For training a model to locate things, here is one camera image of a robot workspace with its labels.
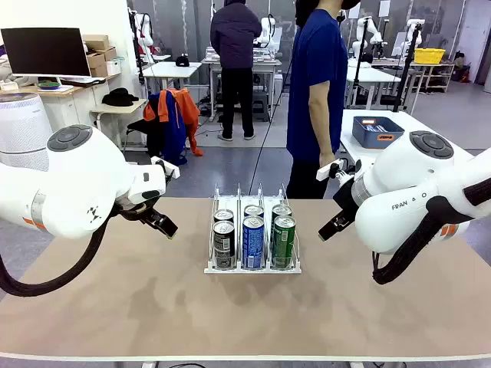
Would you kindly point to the wooden shelf table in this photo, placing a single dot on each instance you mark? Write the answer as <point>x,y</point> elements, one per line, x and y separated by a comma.
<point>437,67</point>

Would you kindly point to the small white box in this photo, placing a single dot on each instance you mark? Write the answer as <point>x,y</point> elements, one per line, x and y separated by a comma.
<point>113,67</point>

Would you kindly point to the person in dark jacket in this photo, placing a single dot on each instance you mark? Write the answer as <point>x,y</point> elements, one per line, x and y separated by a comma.
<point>234,38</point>

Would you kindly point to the white standing desk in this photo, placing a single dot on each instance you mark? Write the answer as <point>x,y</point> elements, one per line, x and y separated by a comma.
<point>169,69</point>

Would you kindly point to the white cylindrical air purifier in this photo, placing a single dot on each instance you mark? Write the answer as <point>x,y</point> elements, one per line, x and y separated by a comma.
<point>19,130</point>

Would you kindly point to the black Pepsi can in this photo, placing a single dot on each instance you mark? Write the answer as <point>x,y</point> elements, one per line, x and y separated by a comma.
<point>223,214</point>
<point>224,241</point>

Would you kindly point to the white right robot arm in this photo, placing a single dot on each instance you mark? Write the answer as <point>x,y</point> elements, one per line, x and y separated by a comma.
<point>403,172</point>

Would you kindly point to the black tripod pole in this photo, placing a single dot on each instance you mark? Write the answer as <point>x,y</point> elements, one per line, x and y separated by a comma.
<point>358,65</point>
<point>407,65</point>

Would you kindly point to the person's right hand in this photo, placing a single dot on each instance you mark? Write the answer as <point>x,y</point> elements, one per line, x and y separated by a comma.
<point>328,158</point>

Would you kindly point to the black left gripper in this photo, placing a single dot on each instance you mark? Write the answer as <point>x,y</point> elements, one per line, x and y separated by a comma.
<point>132,212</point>

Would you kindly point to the grey workbench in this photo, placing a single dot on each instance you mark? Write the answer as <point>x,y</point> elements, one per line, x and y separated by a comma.
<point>268,65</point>

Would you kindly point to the large white table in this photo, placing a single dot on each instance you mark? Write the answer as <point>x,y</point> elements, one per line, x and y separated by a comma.
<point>418,120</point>

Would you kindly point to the orange jacket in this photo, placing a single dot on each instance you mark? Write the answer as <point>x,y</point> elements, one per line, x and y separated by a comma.
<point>188,111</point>

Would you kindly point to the black hat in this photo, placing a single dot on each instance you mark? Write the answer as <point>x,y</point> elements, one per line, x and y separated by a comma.
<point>119,97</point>

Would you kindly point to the grey stool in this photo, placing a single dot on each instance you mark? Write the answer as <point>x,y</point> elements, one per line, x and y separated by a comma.
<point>261,107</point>

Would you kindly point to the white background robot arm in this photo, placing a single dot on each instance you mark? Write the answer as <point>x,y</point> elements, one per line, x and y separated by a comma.
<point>267,32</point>
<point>145,34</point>
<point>414,28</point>
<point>362,42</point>

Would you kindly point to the yellow plastic crate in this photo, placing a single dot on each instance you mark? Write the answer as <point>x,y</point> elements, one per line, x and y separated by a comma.
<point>429,55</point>

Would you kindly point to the black chair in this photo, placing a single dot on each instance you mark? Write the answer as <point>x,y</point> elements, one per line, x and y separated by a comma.
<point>138,126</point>

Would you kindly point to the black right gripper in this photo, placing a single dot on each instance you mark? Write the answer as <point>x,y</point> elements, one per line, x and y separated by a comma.
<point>345,199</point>

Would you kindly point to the black computer monitor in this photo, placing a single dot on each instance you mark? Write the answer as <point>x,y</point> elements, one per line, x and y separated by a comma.
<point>46,51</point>

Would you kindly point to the red object on floor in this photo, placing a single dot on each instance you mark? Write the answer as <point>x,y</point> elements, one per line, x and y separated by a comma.
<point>462,73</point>

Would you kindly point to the black cap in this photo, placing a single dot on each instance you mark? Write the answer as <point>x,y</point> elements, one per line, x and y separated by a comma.
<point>183,61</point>

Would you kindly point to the white desk with wooden top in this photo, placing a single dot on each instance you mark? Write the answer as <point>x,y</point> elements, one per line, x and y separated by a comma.
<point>73,103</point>

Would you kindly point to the blue jacket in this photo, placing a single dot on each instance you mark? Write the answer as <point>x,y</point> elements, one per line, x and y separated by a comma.
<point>174,134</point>

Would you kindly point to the person in blue shirt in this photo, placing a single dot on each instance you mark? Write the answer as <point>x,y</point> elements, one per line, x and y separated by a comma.
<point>314,57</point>

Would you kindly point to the blue Pocari Sweat can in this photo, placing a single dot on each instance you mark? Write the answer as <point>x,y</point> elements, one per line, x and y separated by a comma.
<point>253,241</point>
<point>254,211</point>
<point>374,125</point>

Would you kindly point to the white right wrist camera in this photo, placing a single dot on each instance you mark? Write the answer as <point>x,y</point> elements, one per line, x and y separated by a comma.
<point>326,171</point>

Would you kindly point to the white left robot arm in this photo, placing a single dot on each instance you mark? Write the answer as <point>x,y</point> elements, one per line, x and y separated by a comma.
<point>76,184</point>

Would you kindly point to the blue bowl with green contents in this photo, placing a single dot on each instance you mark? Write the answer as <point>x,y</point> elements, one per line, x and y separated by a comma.
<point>49,84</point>

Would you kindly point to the white background table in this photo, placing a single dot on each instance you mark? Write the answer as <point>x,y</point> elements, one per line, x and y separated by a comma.
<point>368,74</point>

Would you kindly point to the person's right forearm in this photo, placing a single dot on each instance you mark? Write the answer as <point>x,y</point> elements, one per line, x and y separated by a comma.
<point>326,134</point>

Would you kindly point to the green Chilsung cider can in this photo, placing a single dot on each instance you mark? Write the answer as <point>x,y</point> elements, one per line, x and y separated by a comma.
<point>283,241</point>
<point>282,210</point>

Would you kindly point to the small white side table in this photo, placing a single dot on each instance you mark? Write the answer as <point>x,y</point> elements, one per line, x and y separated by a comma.
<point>119,108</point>

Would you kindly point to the black keyboard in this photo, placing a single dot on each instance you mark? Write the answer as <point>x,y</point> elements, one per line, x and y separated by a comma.
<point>82,81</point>

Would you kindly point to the cardboard box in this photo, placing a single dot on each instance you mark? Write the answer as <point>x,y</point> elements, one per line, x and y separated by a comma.
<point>109,53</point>
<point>96,41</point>
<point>99,71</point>
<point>96,60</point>

